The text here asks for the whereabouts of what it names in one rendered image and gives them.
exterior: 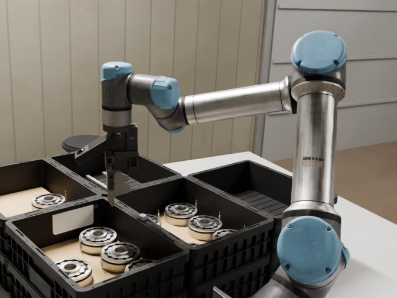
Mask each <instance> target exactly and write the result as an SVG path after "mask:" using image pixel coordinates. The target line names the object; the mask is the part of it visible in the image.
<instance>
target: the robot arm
mask: <svg viewBox="0 0 397 298"><path fill-rule="evenodd" d="M346 59H347V49H346V45H345V43H344V41H343V40H342V39H341V38H340V37H339V36H338V35H336V34H335V33H332V32H330V31H324V30H317V31H312V32H309V33H306V34H304V35H303V36H302V37H300V38H299V39H298V40H297V41H296V42H295V44H294V45H293V47H292V52H291V61H292V76H286V77H285V79H284V80H283V81H281V82H273V83H266V84H262V85H255V86H248V87H243V88H236V89H229V90H221V91H217V92H210V93H202V94H198V95H191V96H185V97H180V88H179V83H178V82H177V80H175V79H173V78H169V77H165V76H153V75H147V74H137V73H133V70H132V65H131V64H129V63H125V62H108V63H105V64H104V65H103V66H102V78H101V81H100V82H101V90H102V124H103V130H104V131H105V132H107V133H106V134H105V135H103V136H101V137H100V138H98V139H96V140H94V141H93V142H91V143H90V144H88V145H86V146H85V147H83V148H81V149H79V150H78V151H76V152H75V161H76V162H77V163H78V165H80V166H81V165H82V164H84V163H86V162H88V161H89V160H91V159H92V158H94V157H96V156H98V155H99V154H101V153H102V152H105V167H106V186H107V193H108V201H109V203H110V205H111V206H114V197H116V196H119V195H123V194H125V193H129V192H130V191H131V186H130V184H127V183H126V182H127V181H128V180H129V177H128V175H125V174H123V173H121V170H122V171H138V156H139V153H138V127H137V125H136V124H132V104H134V105H142V106H146V107H147V109H148V110H149V111H150V113H151V114H152V115H153V117H154V118H155V119H156V120H157V122H158V124H159V125H160V127H162V128H163V129H164V130H166V131H167V132H169V133H178V132H180V131H182V130H183V129H184V128H185V127H186V125H192V124H200V123H205V122H213V121H221V120H225V119H233V118H241V117H246V116H254V115H262V114H270V113H275V112H283V111H287V112H289V113H290V114H297V120H296V129H295V147H294V165H293V174H292V192H291V205H290V207H289V208H287V209H286V210H284V211H283V214H282V227H281V233H280V235H279V238H278V242H277V255H278V259H279V262H280V266H279V267H278V269H277V270H276V272H275V274H274V275H273V276H272V278H271V279H270V281H269V282H268V283H267V284H266V285H264V286H263V287H262V288H261V289H260V290H258V291H257V292H256V293H255V294H254V295H253V296H252V297H250V298H325V297H326V295H327V294H328V292H329V291H330V289H331V288H332V286H333V284H334V283H335V282H336V280H337V278H338V277H339V275H340V274H341V272H342V271H343V270H344V269H345V268H346V266H347V262H348V261H349V259H350V253H349V250H348V249H347V247H346V246H345V245H344V244H343V243H342V242H341V216H340V215H339V214H338V213H337V212H336V211H335V209H334V188H335V171H336V139H337V107H338V103H339V102H340V101H341V100H342V99H343V98H344V97H345V93H346ZM118 133H120V134H118Z"/></svg>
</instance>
